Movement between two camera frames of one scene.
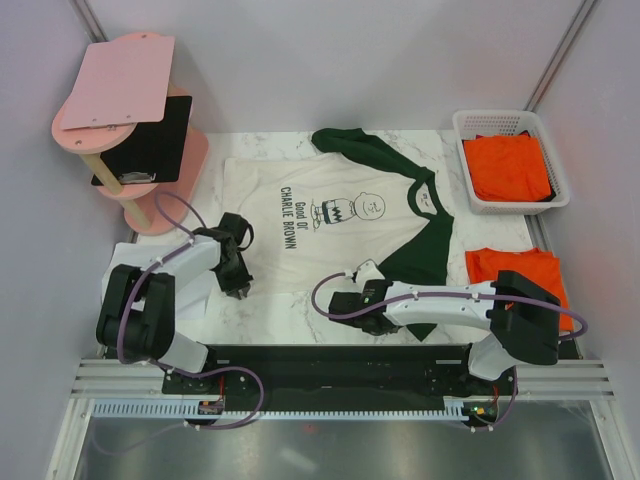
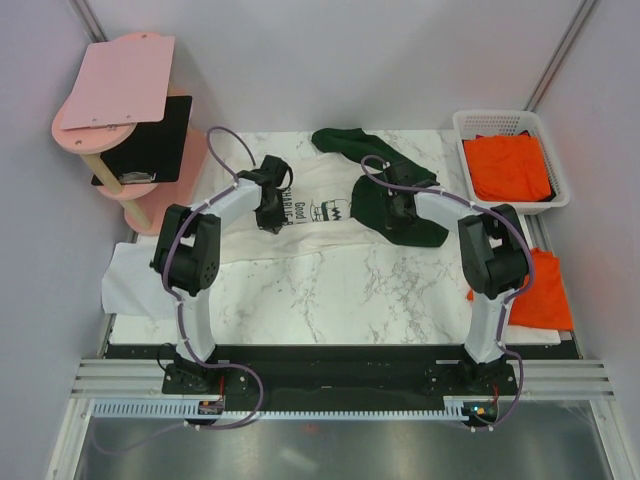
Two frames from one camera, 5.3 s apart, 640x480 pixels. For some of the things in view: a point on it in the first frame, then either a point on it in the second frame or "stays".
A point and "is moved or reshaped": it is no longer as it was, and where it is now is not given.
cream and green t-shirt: (329, 211) is moved or reshaped
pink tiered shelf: (152, 208) stays
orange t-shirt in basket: (507, 168) stays
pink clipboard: (121, 83) stays
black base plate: (341, 372) stays
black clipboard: (155, 152) stays
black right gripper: (393, 330) -> (398, 224)
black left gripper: (239, 283) -> (273, 224)
